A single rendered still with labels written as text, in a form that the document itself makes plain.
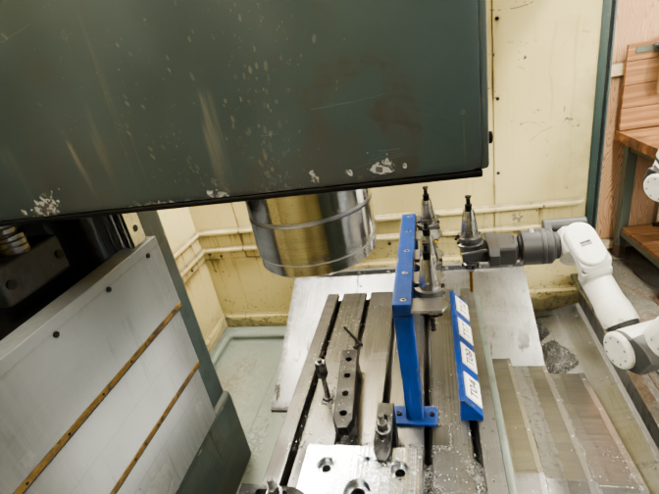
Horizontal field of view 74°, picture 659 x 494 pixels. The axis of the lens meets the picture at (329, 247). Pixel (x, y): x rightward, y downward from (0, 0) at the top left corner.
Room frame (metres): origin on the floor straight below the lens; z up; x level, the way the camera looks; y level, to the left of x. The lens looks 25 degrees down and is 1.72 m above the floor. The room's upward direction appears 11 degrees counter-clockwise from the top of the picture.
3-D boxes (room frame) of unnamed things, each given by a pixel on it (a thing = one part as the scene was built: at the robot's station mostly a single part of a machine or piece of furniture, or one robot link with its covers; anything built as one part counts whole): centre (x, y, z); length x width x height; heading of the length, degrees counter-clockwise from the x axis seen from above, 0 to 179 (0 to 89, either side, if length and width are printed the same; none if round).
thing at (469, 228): (0.97, -0.35, 1.26); 0.04 x 0.04 x 0.07
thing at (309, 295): (1.16, -0.17, 0.75); 0.89 x 0.70 x 0.26; 74
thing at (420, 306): (0.73, -0.18, 1.21); 0.07 x 0.05 x 0.01; 74
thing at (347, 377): (0.82, 0.02, 0.93); 0.26 x 0.05 x 0.06; 169
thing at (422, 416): (0.74, -0.12, 1.05); 0.10 x 0.05 x 0.30; 74
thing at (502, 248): (0.94, -0.44, 1.19); 0.13 x 0.12 x 0.10; 164
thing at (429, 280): (0.78, -0.19, 1.26); 0.04 x 0.04 x 0.07
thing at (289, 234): (0.53, 0.01, 1.53); 0.16 x 0.16 x 0.12
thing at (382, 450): (0.64, -0.04, 0.97); 0.13 x 0.03 x 0.15; 164
